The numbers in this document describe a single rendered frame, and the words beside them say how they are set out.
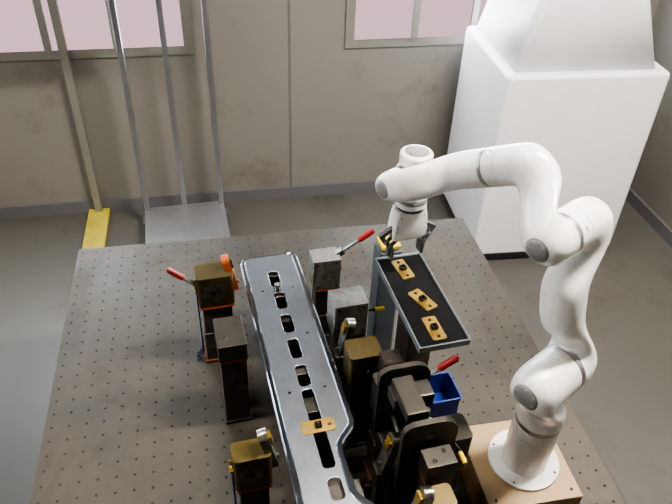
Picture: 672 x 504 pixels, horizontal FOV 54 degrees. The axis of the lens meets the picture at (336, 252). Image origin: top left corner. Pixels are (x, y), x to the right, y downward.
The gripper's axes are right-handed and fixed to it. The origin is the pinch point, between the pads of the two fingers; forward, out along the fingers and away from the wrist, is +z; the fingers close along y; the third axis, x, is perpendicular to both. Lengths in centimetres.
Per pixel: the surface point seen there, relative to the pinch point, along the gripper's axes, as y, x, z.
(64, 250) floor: 102, -202, 123
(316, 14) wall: -51, -212, 7
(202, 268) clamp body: 51, -31, 17
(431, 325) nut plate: 3.6, 24.2, 5.3
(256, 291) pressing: 37.2, -22.0, 22.6
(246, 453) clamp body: 56, 36, 18
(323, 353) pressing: 26.9, 9.0, 22.5
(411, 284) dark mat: 0.6, 6.9, 6.5
